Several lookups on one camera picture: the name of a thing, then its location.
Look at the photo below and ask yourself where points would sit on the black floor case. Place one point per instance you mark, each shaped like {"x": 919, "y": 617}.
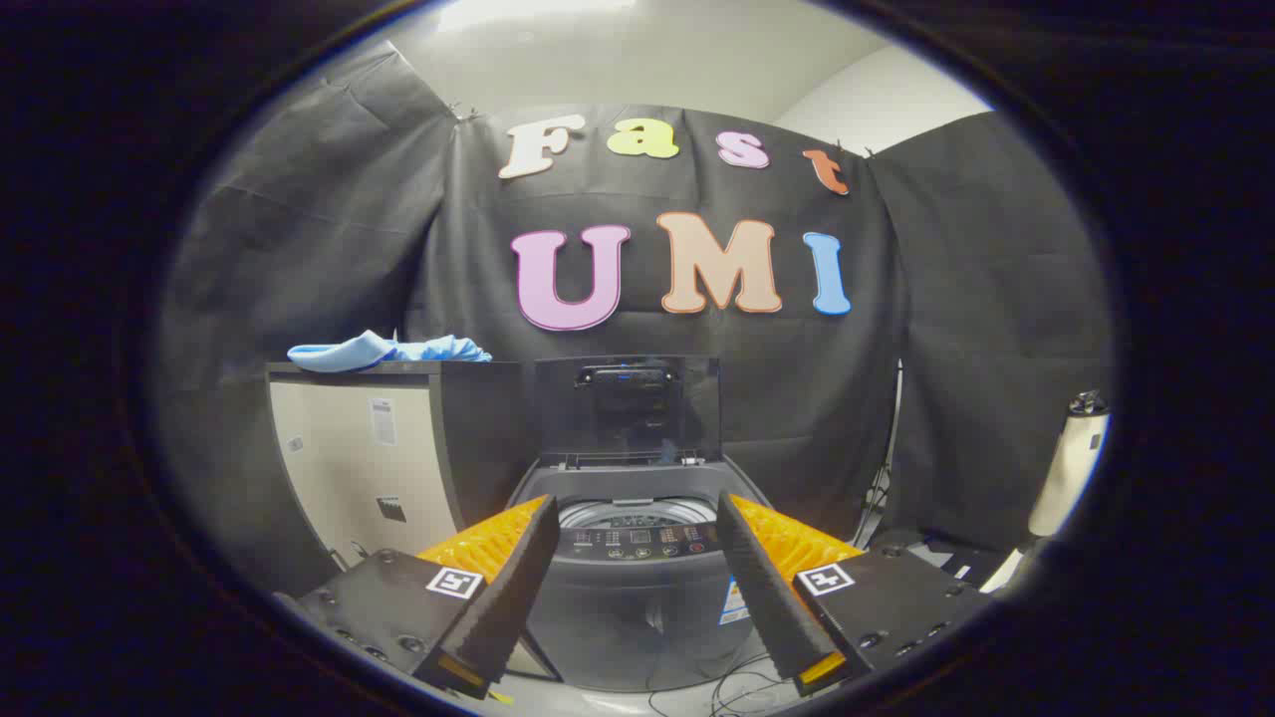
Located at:
{"x": 946, "y": 558}

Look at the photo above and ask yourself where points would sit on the white cabinet with dark top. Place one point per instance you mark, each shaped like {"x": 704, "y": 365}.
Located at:
{"x": 339, "y": 468}

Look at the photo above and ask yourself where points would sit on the cream cylinder with black cap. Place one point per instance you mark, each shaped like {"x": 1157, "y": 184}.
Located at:
{"x": 1068, "y": 468}

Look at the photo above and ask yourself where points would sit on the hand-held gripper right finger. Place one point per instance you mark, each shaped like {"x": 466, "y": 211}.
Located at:
{"x": 762, "y": 588}

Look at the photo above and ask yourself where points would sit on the grey washing machine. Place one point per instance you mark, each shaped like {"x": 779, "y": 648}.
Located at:
{"x": 637, "y": 607}

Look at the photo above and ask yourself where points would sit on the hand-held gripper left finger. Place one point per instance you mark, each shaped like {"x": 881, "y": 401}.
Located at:
{"x": 513, "y": 588}

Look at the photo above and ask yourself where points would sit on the light blue shirt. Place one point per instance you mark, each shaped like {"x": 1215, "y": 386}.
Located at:
{"x": 369, "y": 351}

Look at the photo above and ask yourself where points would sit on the black backdrop cloth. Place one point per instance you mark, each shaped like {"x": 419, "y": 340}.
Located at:
{"x": 398, "y": 259}

